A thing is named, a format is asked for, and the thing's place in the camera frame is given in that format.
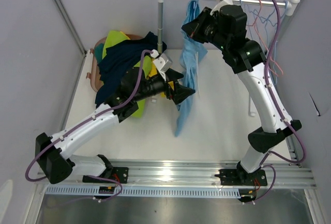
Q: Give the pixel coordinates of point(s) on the slotted cable duct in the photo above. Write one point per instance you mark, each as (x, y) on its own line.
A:
(137, 191)

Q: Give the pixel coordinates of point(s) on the lime green shorts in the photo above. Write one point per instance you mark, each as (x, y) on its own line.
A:
(116, 40)

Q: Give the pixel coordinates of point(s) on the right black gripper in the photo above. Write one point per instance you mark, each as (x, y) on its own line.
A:
(194, 28)

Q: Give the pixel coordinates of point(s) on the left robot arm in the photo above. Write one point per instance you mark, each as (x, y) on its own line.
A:
(56, 153)

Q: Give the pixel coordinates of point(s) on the aluminium mounting rail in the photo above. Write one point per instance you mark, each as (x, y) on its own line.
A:
(172, 173)

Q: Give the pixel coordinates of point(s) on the navy blue shorts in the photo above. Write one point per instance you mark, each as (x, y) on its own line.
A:
(121, 61)

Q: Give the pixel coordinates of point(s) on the pink wire hanger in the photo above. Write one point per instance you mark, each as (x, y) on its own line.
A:
(271, 30)

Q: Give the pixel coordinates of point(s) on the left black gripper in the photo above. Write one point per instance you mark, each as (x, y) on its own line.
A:
(180, 92)

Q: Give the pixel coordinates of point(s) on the white metal clothes rack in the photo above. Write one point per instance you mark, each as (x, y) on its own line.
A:
(283, 10)

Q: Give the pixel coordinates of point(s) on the dark green shorts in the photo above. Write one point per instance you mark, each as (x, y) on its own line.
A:
(98, 52)

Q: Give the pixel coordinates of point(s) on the light blue shorts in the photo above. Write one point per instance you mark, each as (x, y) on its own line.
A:
(192, 54)

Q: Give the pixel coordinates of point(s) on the yellow shorts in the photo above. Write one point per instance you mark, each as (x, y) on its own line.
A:
(154, 71)

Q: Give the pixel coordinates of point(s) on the pink plastic basin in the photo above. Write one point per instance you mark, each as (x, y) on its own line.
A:
(118, 59)

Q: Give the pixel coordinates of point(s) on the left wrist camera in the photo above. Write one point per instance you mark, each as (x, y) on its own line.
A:
(161, 62)

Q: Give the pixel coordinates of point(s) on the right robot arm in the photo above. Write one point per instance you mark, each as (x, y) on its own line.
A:
(226, 30)

